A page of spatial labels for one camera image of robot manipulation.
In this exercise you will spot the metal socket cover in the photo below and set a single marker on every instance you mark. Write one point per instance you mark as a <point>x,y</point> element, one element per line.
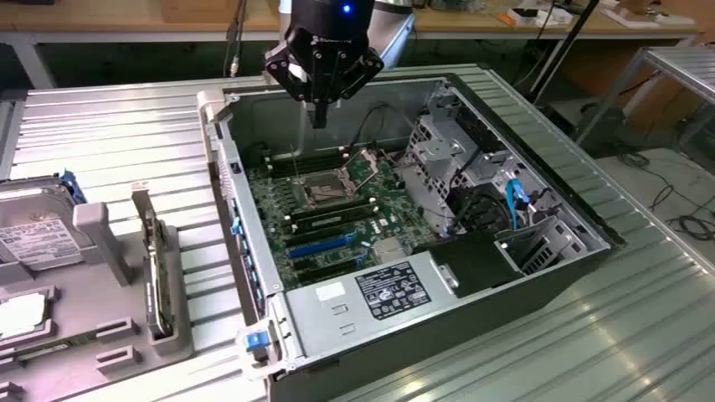
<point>363,165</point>

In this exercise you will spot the grey parts rack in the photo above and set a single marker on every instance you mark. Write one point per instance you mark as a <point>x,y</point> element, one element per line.
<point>84,318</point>

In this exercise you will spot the grey power supply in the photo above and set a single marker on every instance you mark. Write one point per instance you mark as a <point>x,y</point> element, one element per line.
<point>334,322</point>

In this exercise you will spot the small orange box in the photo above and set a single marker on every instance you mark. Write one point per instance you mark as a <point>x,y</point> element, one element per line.
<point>507,19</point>

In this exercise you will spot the thin locking lever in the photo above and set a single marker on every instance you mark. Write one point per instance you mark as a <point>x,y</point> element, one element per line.
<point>296,165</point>

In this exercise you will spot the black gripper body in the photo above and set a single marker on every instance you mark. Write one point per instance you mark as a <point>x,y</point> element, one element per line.
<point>329,21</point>

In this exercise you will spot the open black PC case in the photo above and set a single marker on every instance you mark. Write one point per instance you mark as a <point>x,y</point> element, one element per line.
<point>391,347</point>

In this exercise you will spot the white and black box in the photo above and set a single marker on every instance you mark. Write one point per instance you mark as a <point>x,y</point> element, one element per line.
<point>544,17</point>

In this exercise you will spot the blue case latch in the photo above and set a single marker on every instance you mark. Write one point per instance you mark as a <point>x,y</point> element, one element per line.
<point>256,341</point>

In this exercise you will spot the aluminium frame table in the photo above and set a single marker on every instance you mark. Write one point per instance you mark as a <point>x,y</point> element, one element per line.
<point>669,58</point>

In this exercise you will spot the long black expansion slot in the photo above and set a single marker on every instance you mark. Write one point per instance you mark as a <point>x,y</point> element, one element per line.
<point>320,237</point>
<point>326,265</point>
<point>334,277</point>

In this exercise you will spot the white flat package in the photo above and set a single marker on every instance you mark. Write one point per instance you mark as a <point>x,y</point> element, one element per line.
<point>631,19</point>

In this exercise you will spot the green RAM stick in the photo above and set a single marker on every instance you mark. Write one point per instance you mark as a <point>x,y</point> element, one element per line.
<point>334,218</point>
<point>44,348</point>

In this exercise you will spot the green motherboard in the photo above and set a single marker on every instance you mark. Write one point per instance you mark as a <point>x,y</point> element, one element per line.
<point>385,201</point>

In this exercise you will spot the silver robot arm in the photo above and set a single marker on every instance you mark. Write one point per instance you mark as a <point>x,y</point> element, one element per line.
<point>391,25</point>

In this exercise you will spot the silver perforated disk bay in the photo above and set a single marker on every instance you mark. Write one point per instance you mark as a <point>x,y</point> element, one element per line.
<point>549,251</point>

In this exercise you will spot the blue expansion slot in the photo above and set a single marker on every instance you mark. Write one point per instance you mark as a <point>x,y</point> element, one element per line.
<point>324,247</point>

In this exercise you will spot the black graphics card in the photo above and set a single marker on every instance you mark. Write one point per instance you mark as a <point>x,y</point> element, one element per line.
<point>158,259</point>

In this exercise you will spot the wooden workbench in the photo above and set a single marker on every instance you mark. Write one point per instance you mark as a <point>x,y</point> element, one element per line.
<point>112,21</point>

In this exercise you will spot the black RAM slot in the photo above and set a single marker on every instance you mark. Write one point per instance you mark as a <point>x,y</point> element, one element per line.
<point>308,167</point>
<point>329,206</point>
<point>308,163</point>
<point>306,154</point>
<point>332,210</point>
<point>306,158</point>

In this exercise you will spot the silver drive cage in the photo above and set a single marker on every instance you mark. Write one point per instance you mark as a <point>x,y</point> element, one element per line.
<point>441,146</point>

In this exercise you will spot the hard disk with blue carrier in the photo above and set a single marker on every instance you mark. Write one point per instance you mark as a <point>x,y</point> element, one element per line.
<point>33,234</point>

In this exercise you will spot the CPU socket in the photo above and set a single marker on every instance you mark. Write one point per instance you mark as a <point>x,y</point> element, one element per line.
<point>324,188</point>

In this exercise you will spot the black chassis switch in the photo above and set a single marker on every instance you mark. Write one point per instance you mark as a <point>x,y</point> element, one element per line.
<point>234,167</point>

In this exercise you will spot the silver chipset heat sink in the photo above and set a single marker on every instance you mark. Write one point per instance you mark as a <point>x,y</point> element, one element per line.
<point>391,251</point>

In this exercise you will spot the black stand pole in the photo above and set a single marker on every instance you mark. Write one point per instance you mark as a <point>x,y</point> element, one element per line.
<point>564,42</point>

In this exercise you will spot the silver CPU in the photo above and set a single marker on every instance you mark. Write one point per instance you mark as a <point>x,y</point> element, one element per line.
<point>18,314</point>

